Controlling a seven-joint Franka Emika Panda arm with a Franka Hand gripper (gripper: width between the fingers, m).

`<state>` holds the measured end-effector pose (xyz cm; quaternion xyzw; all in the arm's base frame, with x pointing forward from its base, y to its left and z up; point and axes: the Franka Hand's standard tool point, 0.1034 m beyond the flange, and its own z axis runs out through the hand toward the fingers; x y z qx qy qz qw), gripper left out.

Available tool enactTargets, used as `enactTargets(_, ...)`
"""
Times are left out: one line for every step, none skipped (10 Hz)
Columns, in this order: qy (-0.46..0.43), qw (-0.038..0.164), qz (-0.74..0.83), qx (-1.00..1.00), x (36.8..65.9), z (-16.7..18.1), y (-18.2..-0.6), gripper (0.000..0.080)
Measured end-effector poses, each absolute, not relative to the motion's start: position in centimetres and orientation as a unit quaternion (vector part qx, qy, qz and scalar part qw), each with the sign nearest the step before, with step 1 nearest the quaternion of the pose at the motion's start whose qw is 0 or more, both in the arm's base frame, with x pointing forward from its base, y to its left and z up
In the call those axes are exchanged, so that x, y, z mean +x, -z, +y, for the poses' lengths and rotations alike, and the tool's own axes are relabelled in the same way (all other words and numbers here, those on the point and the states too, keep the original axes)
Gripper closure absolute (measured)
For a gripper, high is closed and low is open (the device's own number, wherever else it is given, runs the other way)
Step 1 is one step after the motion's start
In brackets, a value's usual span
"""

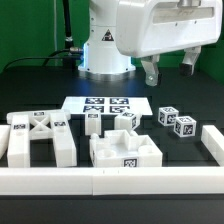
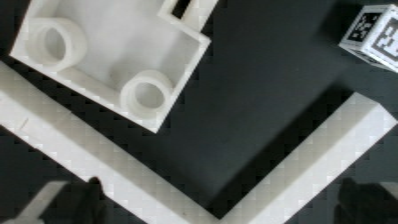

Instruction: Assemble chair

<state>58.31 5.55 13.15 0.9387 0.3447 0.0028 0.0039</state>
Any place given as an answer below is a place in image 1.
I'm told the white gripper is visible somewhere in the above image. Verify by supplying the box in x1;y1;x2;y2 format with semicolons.
115;0;223;86

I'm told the white chair seat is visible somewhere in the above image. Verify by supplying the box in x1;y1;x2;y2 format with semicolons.
89;130;163;168

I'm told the white marker cube rear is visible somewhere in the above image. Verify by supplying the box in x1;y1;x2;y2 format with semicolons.
158;106;179;126

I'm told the white marker cube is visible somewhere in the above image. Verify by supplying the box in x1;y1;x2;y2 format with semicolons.
158;106;179;126
174;116;196;137

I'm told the white marker cube front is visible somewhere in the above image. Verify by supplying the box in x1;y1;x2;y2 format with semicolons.
174;116;196;137

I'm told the white right wall rail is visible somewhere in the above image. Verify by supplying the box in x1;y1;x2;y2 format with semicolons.
201;125;224;167

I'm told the white marker base plate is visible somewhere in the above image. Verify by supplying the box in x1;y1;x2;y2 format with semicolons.
62;96;153;116

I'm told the black cable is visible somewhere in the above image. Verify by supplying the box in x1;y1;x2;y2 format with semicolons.
1;47;84;73

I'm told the white front wall rail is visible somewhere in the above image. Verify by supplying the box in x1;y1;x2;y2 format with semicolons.
0;167;224;195

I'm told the white chair back frame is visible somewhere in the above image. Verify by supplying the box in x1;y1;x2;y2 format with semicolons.
7;109;77;168

